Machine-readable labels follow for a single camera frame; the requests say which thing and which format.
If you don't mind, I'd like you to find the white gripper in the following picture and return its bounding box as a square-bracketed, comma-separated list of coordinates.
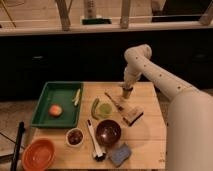
[123, 68, 141, 89]

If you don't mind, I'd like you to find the metal cup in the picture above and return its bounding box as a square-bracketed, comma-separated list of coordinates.
[122, 87, 133, 99]

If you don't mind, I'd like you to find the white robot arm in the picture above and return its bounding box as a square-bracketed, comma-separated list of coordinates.
[123, 44, 213, 171]

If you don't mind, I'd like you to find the green pea pod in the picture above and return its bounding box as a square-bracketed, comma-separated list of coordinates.
[91, 98, 100, 120]

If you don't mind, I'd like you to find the pale yellow banana piece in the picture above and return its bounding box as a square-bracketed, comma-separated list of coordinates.
[72, 88, 81, 106]

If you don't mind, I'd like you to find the dark red bowl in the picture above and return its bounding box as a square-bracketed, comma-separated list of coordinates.
[95, 120, 121, 147]

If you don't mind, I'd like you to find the green base stand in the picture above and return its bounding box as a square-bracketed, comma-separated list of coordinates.
[81, 18, 112, 25]

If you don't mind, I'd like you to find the green plastic tray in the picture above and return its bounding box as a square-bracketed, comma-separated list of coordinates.
[31, 81, 83, 128]

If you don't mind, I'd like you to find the orange fruit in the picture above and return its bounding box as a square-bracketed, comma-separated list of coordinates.
[48, 104, 63, 117]

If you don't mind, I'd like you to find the small white bowl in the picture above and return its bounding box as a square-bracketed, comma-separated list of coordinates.
[65, 128, 84, 147]

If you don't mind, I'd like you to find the orange plastic bowl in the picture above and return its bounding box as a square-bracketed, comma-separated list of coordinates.
[21, 138, 55, 171]

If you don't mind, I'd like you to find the black pole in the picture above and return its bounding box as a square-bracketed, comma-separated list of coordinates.
[10, 121, 25, 171]

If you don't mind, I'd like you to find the wooden handled brush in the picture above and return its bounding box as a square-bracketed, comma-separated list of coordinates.
[105, 92, 143, 127]

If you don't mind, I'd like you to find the white handled spoon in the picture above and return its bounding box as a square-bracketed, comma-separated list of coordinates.
[87, 120, 106, 162]

